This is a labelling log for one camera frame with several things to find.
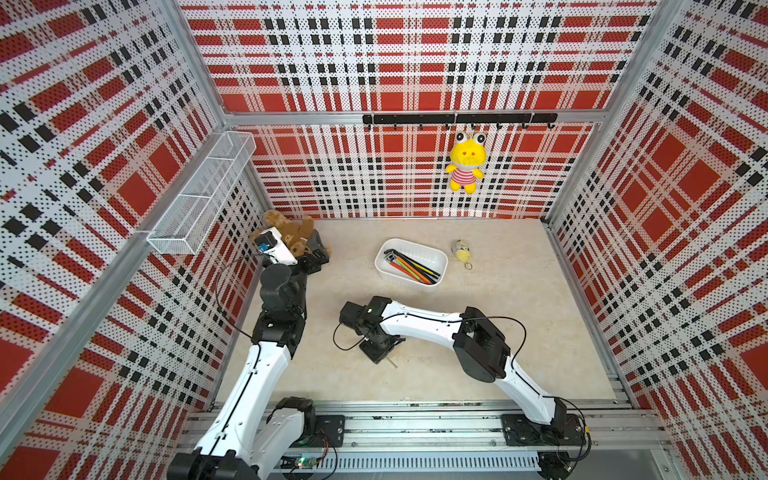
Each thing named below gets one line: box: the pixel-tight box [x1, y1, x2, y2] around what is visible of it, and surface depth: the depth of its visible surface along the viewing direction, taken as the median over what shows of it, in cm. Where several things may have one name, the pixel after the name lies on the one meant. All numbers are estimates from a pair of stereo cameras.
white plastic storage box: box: [374, 238, 449, 289], surface depth 109 cm
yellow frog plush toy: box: [445, 131, 487, 195], surface depth 94 cm
